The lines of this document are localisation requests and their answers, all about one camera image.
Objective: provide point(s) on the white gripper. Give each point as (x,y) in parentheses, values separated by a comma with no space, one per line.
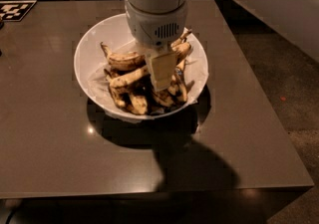
(155,26)

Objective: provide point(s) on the long front spotted banana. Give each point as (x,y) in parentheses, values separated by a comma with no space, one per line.
(130,77)

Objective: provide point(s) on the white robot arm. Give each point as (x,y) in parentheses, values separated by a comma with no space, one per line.
(155,24)

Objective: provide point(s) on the right lower banana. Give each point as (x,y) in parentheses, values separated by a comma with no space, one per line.
(177,86)

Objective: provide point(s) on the bottom centre-right banana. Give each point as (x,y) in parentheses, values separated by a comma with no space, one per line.
(163,98)

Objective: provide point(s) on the upper spotted banana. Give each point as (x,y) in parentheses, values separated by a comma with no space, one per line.
(123,62)

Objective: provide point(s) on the back banana with stem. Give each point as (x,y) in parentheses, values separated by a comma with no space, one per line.
(181,39)

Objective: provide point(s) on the bottom middle banana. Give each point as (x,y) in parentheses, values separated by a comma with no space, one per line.
(138,104)

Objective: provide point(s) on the left lower banana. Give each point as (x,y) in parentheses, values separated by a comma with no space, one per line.
(116,96)

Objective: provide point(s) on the white bowl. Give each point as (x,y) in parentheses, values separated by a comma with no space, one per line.
(90,61)

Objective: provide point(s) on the black white fiducial marker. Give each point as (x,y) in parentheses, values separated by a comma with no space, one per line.
(15,11)

